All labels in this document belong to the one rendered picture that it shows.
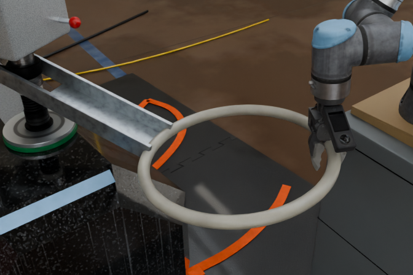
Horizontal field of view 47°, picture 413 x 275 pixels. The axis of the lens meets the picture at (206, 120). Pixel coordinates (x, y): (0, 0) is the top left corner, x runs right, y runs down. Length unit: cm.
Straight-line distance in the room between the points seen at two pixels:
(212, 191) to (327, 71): 148
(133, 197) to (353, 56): 71
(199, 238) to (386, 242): 94
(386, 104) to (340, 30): 53
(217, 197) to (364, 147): 113
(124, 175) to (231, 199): 111
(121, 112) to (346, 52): 64
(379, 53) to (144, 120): 63
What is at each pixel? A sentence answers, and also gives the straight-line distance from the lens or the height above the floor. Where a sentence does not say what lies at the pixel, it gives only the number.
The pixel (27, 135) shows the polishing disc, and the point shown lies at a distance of 149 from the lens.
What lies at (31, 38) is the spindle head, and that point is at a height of 117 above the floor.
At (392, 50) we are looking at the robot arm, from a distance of 111.
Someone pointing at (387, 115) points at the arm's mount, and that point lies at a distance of 149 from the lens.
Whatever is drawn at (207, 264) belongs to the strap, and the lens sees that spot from 212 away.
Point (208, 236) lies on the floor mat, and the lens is 223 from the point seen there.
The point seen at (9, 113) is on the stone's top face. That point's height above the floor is 83.
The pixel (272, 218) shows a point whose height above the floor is 95.
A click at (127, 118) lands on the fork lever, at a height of 93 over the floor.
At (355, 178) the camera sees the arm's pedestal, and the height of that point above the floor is 69.
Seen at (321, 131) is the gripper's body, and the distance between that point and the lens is 117.
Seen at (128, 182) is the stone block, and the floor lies 76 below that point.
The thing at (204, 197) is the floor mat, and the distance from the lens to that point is 242.
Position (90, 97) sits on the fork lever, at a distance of 139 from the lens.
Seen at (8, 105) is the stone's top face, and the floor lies 83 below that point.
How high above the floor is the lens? 164
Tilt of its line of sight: 33 degrees down
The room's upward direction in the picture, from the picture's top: 2 degrees counter-clockwise
